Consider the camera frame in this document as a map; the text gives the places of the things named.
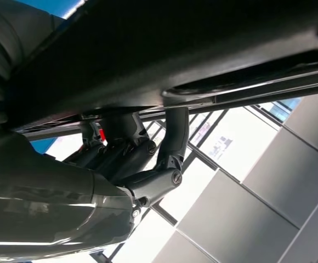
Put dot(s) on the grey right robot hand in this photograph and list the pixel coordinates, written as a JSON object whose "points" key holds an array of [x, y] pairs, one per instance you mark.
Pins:
{"points": [[52, 203]]}

